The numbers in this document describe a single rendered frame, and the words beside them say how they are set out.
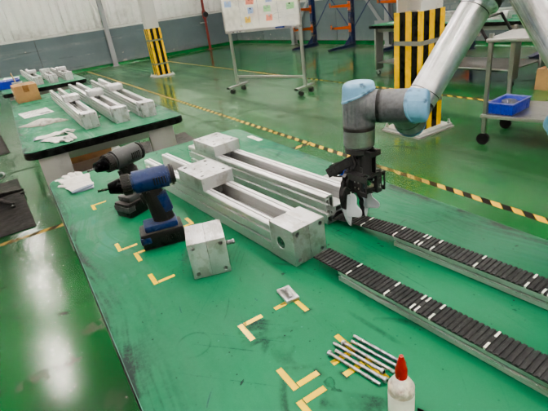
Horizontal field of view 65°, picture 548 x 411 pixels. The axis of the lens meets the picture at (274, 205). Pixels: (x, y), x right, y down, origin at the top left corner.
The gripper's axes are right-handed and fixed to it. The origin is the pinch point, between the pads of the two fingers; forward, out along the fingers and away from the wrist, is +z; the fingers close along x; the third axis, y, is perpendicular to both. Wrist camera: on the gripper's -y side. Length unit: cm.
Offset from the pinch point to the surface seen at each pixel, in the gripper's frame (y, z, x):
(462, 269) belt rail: 31.6, 1.5, -1.5
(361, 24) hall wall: -734, 22, 821
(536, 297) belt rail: 46.2, 0.8, -1.6
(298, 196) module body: -17.8, -2.2, -4.6
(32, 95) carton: -397, 0, -11
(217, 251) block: -8.8, -2.7, -37.4
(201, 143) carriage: -72, -9, -5
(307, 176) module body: -21.6, -5.3, 2.6
